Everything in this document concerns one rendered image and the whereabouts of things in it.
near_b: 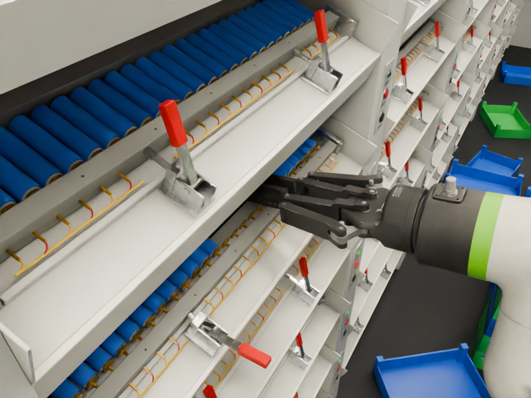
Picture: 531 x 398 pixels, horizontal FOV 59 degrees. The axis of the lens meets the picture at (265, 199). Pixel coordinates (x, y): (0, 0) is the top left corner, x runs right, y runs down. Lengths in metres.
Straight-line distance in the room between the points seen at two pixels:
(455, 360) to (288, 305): 0.98
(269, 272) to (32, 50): 0.44
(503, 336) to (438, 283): 1.40
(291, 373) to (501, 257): 0.59
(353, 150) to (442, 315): 1.11
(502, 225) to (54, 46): 0.41
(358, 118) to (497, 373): 0.44
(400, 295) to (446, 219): 1.35
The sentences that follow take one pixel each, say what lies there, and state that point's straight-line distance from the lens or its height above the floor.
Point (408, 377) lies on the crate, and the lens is 1.64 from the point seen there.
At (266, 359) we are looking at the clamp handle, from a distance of 0.51.
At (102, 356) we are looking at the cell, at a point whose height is 0.95.
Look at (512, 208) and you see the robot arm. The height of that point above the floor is 1.07.
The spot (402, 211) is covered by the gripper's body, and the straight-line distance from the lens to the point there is 0.52.
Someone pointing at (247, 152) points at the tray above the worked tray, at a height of 1.11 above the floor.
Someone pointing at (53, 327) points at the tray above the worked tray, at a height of 1.11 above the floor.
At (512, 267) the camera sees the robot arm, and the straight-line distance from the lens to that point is 0.50.
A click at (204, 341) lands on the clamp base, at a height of 0.92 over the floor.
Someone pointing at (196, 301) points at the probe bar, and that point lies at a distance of 0.54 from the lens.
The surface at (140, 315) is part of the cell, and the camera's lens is 0.53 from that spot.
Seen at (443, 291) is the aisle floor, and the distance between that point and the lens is 1.91.
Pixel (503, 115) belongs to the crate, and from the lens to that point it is 3.23.
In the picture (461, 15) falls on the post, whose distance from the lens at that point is 1.43.
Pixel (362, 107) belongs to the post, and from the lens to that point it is 0.78.
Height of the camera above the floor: 1.36
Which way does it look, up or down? 38 degrees down
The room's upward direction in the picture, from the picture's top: straight up
